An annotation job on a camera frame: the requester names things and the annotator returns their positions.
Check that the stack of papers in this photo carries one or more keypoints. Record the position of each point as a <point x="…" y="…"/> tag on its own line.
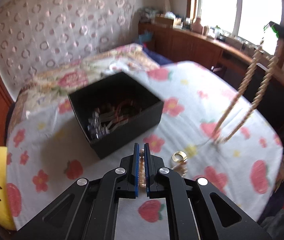
<point x="147" y="14"/>

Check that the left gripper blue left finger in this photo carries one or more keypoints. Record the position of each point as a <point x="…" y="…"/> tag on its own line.
<point x="136" y="168"/>

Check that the strawberry flower print blanket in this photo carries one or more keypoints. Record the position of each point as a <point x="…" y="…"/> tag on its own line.
<point x="213" y="164"/>

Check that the blue paper bag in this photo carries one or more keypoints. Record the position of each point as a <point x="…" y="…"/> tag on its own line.
<point x="144" y="37"/>

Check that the window with wooden frame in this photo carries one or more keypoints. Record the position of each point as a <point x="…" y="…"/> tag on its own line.
<point x="239" y="23"/>

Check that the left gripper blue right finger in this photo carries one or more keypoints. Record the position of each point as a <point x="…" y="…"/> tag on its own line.
<point x="146" y="166"/>

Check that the cardboard tissue box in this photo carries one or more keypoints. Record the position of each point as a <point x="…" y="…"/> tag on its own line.
<point x="165" y="22"/>

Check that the wooden side cabinet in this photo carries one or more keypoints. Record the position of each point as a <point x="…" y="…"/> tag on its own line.
<point x="181" y="45"/>

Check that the jewelry pile in box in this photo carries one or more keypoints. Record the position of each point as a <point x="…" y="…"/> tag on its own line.
<point x="107" y="119"/>

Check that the sheer circle pattern curtain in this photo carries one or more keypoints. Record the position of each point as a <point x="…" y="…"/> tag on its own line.
<point x="39" y="35"/>

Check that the pink bottle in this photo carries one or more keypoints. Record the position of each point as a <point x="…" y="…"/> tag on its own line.
<point x="196" y="26"/>

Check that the black square jewelry box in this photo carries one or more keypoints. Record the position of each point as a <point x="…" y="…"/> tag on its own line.
<point x="112" y="90"/>

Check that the dark blue bed sheet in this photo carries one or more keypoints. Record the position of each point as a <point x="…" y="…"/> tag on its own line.
<point x="160" y="59"/>

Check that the floral rose quilt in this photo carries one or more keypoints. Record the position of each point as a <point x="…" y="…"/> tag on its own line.
<point x="43" y="89"/>

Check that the short pearl strand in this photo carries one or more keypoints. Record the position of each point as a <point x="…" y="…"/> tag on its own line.
<point x="142" y="180"/>

